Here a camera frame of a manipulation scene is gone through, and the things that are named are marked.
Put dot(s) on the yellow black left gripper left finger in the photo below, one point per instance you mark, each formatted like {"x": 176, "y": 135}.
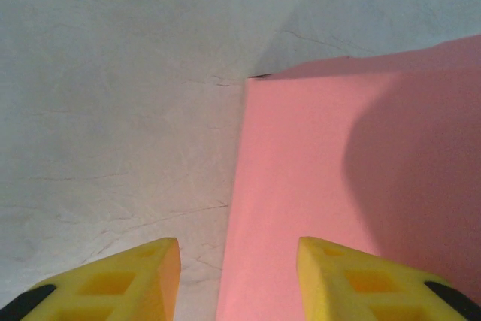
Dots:
{"x": 112, "y": 287}

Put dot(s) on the pink paper box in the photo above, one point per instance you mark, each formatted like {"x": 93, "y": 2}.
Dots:
{"x": 300, "y": 167}

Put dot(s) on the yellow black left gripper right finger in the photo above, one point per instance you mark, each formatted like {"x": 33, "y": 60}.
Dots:
{"x": 368, "y": 291}

